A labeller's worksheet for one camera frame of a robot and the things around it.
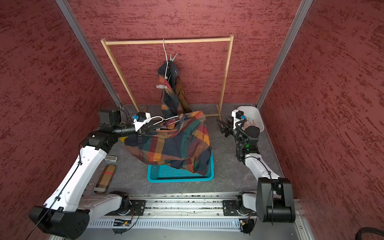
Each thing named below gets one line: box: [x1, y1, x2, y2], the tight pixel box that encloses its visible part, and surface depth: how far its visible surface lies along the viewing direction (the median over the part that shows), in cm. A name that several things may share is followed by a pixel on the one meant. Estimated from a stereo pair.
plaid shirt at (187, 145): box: [124, 111, 213, 176], surface depth 75 cm
